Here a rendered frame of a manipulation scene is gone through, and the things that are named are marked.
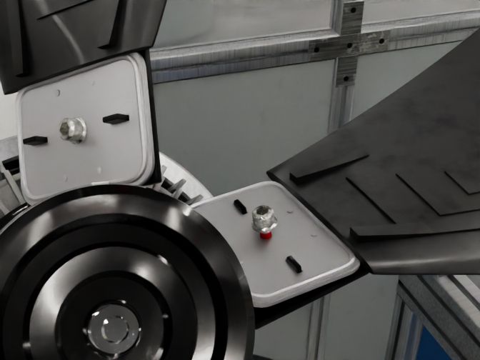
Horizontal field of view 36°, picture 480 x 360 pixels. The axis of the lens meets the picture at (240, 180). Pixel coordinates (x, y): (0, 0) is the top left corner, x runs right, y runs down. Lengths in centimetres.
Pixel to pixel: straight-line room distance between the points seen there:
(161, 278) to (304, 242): 10
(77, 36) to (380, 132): 19
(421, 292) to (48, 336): 71
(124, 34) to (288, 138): 90
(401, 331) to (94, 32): 74
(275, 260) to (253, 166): 87
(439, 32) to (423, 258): 95
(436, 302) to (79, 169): 63
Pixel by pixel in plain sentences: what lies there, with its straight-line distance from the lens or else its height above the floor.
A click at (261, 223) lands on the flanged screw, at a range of 37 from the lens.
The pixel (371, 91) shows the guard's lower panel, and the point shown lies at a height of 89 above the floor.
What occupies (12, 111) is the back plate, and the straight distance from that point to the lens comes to 60.
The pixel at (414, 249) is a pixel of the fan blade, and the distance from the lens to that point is 38.
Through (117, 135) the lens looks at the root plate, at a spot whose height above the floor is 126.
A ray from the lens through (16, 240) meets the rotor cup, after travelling 30.
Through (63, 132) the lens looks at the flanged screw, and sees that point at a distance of 37.
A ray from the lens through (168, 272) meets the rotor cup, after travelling 31.
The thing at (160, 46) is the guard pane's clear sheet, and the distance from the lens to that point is 110.
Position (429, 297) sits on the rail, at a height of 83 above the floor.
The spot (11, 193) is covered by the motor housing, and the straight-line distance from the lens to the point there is 47.
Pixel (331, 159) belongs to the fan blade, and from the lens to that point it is 43.
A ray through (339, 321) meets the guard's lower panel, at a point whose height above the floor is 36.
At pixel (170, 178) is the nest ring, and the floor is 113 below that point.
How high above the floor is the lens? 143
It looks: 33 degrees down
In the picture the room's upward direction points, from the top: 1 degrees clockwise
